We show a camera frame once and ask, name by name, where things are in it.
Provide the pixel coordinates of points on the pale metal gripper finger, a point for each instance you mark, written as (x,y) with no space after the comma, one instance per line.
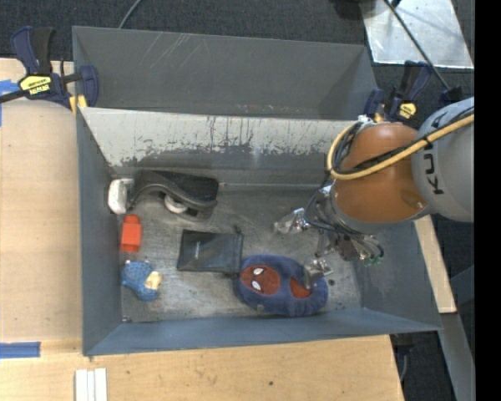
(291,223)
(316,272)

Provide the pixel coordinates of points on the red plastic block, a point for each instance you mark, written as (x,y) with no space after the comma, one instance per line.
(130,234)

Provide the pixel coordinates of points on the grey metal bin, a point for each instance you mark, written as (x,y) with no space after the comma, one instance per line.
(217,77)

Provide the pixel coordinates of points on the white plastic piece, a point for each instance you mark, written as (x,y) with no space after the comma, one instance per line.
(117,196)

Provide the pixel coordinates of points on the white round roll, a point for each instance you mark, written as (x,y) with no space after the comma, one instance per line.
(173,205)

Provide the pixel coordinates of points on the blue plush slipper red face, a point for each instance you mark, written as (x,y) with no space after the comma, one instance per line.
(281,299)

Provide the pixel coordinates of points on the black shoe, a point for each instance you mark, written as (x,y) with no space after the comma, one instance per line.
(179,187)

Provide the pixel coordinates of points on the blue dotted toy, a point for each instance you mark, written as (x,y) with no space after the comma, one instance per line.
(138,278)

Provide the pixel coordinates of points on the black cloth pouch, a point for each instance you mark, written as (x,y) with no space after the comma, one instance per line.
(209,252)

